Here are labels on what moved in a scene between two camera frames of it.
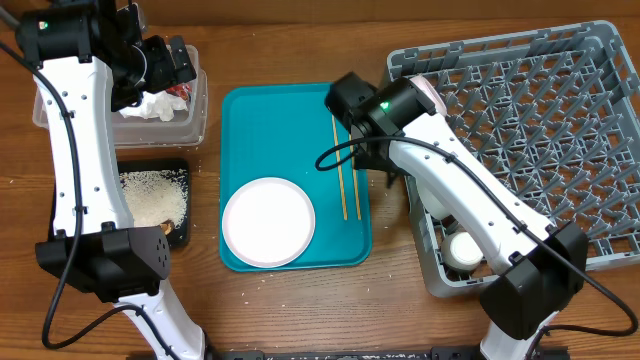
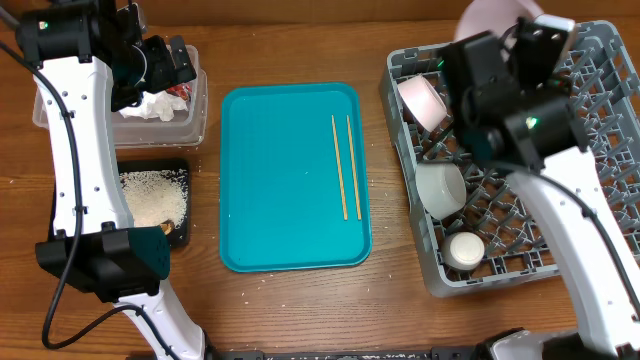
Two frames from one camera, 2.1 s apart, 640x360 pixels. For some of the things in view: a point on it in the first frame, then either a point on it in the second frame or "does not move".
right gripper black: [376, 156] to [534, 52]
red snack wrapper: [181, 90] does not move
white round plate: [268, 222] to [481, 16]
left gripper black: [166, 74] does not move
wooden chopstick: [338, 168] does not move
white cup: [461, 251] does not move
